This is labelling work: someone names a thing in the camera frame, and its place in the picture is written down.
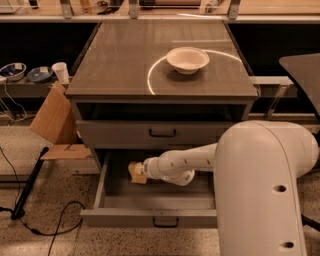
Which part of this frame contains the white cable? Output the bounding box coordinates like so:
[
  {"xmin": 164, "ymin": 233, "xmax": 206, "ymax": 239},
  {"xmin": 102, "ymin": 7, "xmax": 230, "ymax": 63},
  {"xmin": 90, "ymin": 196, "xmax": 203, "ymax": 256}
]
[{"xmin": 0, "ymin": 79, "xmax": 29, "ymax": 123}]

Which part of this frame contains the brown cardboard box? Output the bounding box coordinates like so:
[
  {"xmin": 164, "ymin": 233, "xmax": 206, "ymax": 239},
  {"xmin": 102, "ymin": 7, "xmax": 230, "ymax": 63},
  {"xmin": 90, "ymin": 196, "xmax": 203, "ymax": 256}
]
[{"xmin": 30, "ymin": 82, "xmax": 92, "ymax": 160}]

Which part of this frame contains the blue bowl right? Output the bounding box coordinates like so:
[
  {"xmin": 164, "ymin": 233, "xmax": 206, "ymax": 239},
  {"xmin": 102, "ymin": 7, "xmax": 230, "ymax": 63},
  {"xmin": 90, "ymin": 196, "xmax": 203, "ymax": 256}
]
[{"xmin": 27, "ymin": 66, "xmax": 53, "ymax": 84}]

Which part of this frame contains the blue bowl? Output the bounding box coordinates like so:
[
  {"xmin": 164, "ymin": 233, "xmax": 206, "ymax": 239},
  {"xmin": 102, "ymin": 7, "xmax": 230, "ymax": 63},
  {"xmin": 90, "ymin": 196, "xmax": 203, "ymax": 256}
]
[
  {"xmin": 0, "ymin": 62, "xmax": 26, "ymax": 82},
  {"xmin": 27, "ymin": 66, "xmax": 53, "ymax": 84}
]

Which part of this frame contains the white paper cup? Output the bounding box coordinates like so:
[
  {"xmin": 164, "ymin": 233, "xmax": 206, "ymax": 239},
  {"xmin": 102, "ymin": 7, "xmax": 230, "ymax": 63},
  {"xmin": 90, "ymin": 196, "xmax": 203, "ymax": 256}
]
[{"xmin": 52, "ymin": 62, "xmax": 69, "ymax": 84}]

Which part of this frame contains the open middle drawer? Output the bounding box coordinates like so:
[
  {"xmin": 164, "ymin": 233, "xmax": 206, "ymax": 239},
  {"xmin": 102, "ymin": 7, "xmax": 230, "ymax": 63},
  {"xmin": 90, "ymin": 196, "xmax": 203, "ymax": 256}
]
[{"xmin": 81, "ymin": 150, "xmax": 217, "ymax": 228}]

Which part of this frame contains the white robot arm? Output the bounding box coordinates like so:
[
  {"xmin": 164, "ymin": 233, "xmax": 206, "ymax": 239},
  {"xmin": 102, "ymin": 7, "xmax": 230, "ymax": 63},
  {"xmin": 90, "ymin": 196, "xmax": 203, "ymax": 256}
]
[{"xmin": 128, "ymin": 120, "xmax": 319, "ymax": 256}]

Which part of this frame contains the yellow sponge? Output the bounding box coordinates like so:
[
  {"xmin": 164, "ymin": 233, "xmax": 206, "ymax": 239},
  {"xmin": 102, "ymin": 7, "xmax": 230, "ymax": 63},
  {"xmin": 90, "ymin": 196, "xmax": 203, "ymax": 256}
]
[{"xmin": 131, "ymin": 174, "xmax": 147, "ymax": 184}]

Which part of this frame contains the grey drawer cabinet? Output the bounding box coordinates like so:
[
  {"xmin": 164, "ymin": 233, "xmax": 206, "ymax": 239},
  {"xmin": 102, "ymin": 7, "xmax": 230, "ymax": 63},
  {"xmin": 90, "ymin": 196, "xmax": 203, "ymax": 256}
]
[{"xmin": 66, "ymin": 19, "xmax": 258, "ymax": 165}]

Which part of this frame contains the white paper bowl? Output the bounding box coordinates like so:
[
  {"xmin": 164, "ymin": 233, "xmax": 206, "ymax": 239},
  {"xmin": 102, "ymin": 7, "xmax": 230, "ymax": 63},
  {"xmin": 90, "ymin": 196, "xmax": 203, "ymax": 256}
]
[{"xmin": 166, "ymin": 47, "xmax": 210, "ymax": 75}]

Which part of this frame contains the black left stand leg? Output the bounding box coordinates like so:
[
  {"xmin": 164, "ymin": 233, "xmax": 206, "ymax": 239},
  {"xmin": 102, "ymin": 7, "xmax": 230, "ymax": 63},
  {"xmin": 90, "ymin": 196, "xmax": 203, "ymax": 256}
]
[{"xmin": 11, "ymin": 147, "xmax": 49, "ymax": 220}]

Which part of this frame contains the closed upper drawer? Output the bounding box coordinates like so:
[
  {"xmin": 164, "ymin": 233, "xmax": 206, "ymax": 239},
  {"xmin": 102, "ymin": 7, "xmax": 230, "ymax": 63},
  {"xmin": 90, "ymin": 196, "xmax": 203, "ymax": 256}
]
[{"xmin": 76, "ymin": 120, "xmax": 233, "ymax": 150}]

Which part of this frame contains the blue bowl left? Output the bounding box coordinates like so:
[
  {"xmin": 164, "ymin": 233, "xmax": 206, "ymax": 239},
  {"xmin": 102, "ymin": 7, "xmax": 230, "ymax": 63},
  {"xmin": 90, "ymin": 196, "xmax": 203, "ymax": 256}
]
[{"xmin": 0, "ymin": 62, "xmax": 26, "ymax": 82}]

